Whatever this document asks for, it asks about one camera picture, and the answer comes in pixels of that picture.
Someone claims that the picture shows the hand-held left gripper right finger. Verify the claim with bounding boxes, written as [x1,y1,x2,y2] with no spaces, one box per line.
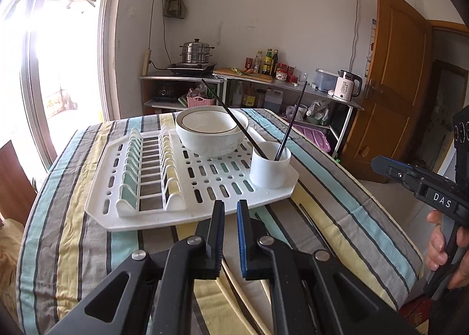
[237,199,420,335]

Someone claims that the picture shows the person's right hand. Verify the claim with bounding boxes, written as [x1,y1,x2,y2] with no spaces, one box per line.
[426,209,469,290]

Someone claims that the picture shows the white ceramic bowl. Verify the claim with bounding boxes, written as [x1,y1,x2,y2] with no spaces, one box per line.
[175,106,250,158]

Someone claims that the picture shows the wall calendar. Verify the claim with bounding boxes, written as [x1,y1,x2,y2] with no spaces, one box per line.
[366,18,378,77]

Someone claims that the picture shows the translucent plastic jug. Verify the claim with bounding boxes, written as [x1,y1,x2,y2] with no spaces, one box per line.
[264,87,285,114]

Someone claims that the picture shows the wooden door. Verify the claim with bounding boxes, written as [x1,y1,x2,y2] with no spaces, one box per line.
[339,0,434,184]

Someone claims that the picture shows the white cup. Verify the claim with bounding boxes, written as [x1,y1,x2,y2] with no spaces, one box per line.
[250,141,292,189]

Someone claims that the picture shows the wooden chair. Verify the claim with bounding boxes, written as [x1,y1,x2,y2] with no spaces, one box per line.
[0,139,38,226]

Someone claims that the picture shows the beige wooden chopstick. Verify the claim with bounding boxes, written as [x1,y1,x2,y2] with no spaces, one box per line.
[224,265,273,335]
[219,265,257,335]

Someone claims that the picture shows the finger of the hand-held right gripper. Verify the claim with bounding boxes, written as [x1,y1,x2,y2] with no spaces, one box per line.
[371,156,430,193]

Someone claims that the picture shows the white electric kettle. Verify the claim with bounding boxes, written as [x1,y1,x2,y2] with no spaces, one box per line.
[333,70,363,103]

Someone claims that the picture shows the black induction cooker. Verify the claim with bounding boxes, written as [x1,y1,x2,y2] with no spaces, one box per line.
[167,62,217,77]

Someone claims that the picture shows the purple storage box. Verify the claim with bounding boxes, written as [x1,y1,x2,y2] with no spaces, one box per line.
[293,122,332,153]

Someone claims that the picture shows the steel steamer pot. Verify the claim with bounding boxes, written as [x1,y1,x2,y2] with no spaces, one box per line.
[179,39,215,64]

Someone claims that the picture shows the striped tablecloth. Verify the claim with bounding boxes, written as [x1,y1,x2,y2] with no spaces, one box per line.
[16,108,424,335]

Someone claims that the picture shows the sliding glass door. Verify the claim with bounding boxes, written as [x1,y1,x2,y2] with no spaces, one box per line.
[0,0,123,174]

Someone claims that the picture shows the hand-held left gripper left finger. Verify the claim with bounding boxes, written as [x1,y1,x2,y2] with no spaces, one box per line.
[47,199,225,335]

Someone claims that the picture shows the white plastic dish rack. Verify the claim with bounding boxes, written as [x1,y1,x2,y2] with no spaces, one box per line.
[85,125,300,232]

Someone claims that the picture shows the black chopstick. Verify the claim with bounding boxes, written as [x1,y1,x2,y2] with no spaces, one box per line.
[274,81,308,161]
[298,203,332,246]
[201,79,269,160]

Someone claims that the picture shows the white wall cable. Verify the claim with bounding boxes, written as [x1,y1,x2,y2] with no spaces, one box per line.
[350,0,360,77]

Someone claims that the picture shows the pink plastic basket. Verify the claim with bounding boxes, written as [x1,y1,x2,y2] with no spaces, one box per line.
[187,95,217,108]

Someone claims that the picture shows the crumpled plastic bags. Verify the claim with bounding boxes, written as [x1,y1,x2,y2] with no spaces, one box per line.
[286,99,331,126]

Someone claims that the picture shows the steel kitchen shelf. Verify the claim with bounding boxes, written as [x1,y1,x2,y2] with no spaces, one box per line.
[138,74,366,160]

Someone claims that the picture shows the clear storage container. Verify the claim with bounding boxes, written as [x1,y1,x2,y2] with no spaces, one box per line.
[315,68,338,92]

